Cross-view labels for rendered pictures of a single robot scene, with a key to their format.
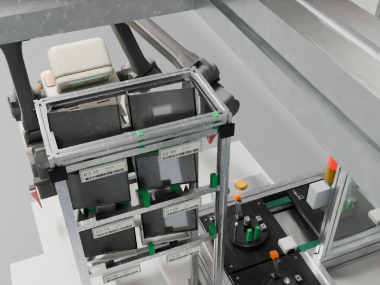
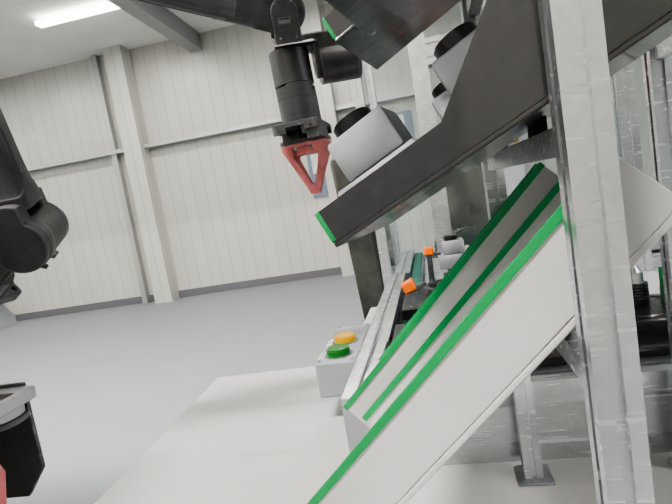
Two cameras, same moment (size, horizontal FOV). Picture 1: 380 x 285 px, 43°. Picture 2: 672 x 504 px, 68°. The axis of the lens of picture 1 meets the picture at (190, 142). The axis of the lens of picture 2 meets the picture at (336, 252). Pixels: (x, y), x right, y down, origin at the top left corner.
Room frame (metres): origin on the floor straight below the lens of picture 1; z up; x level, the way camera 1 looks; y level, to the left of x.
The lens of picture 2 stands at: (0.76, 0.55, 1.22)
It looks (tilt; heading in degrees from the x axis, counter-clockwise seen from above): 6 degrees down; 302
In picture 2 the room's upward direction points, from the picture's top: 10 degrees counter-clockwise
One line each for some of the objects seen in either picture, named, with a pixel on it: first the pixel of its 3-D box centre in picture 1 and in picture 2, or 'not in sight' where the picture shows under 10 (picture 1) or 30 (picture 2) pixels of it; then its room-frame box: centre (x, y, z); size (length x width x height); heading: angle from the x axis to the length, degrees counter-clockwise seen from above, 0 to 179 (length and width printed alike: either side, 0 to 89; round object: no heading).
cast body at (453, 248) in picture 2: not in sight; (456, 250); (1.11, -0.50, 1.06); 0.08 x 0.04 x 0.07; 21
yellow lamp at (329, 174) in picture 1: (335, 171); not in sight; (0.96, -0.40, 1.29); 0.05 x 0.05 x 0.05
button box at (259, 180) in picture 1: (240, 191); (348, 356); (1.23, -0.18, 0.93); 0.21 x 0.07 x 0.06; 111
